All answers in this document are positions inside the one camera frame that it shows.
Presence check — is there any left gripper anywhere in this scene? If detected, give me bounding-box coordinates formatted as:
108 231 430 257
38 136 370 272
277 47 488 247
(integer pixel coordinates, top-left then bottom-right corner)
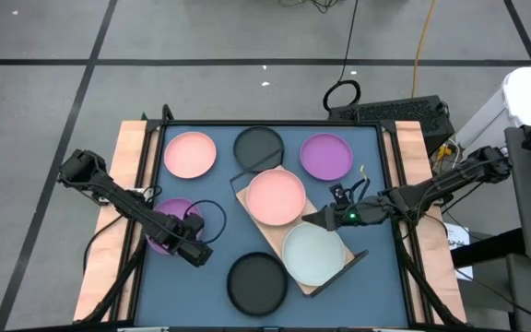
154 212 215 268

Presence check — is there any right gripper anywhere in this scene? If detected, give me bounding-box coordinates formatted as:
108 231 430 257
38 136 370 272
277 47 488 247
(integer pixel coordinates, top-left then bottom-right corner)
301 195 396 231

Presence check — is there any purple round plate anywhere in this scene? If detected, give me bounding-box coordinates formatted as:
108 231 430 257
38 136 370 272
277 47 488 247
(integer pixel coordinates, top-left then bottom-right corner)
145 196 206 256
299 132 355 182

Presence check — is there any pale mint round plate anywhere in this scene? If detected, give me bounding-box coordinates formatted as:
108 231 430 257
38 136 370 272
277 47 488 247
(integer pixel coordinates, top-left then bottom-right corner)
281 221 347 288

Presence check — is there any pink round plate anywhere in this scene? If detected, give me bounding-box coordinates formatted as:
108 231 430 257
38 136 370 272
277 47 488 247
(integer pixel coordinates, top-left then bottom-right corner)
163 131 218 180
245 168 308 228

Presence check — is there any black round plate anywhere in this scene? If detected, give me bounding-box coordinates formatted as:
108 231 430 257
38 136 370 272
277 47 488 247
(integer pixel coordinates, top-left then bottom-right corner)
226 251 289 318
232 125 286 174

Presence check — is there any blue table mat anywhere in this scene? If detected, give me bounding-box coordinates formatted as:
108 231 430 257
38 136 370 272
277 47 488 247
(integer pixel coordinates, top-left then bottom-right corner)
134 123 409 328

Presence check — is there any black diagonal strut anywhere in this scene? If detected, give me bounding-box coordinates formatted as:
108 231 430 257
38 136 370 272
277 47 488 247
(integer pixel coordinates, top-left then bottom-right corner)
392 220 455 326
80 239 149 324

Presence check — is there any plywood side board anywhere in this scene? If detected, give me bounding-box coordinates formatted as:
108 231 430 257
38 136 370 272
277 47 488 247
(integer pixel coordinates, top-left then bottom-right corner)
383 120 468 324
72 120 161 323

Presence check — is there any black computer case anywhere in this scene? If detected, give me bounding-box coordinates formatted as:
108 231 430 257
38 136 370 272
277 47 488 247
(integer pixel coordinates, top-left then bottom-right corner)
327 94 456 156

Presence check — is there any printed paper sheet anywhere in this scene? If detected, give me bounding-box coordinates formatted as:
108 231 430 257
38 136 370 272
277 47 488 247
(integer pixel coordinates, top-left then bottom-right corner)
443 222 475 281

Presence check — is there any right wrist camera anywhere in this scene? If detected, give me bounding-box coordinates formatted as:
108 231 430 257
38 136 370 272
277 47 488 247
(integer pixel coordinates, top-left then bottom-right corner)
329 183 348 204

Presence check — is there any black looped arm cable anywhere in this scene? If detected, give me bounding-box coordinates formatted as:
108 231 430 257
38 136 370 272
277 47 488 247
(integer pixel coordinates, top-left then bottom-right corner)
186 198 228 245

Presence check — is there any wooden shelf with black frame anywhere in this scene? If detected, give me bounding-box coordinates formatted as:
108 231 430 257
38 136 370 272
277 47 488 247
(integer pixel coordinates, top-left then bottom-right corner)
229 146 371 299

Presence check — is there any black table frame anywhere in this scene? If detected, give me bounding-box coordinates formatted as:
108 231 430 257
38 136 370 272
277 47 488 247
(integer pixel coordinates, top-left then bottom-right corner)
108 103 467 332

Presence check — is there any yellow hanging cable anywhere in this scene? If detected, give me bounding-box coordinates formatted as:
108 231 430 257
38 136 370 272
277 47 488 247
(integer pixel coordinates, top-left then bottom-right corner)
411 0 438 99

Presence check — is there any black hanging cable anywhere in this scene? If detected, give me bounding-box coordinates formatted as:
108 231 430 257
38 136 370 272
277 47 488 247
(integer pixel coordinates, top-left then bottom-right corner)
322 0 362 113

